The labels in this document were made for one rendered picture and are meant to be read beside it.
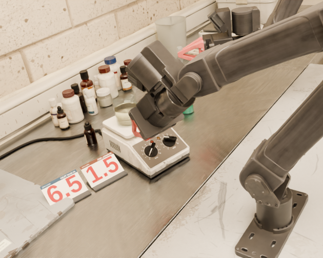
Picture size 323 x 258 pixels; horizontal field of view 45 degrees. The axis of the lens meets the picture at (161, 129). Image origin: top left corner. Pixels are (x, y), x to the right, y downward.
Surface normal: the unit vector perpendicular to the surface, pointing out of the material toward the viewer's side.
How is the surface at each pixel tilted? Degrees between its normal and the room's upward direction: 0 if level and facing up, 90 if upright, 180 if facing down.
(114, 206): 0
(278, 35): 88
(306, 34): 92
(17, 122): 90
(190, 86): 90
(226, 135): 0
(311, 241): 0
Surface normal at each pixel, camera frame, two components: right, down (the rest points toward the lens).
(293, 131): -0.54, 0.45
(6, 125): 0.81, 0.18
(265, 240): -0.14, -0.86
